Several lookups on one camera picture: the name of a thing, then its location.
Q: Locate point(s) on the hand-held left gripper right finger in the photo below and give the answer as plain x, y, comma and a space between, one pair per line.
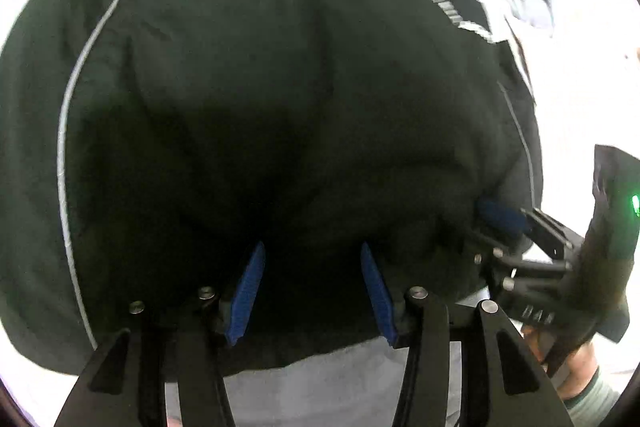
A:
377, 297

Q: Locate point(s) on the person's right hand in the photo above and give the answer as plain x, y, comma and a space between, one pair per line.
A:
575, 367

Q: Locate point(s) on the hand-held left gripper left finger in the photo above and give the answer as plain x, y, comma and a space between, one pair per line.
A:
247, 297

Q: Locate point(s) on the person's right forearm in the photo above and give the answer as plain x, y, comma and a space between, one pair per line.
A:
595, 399

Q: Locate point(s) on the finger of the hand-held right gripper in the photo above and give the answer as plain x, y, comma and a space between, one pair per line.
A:
520, 264
505, 217

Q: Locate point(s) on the black hooded jacket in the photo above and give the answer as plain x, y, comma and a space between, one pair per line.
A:
250, 107

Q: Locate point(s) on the grey pillow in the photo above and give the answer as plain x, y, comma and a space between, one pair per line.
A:
532, 9

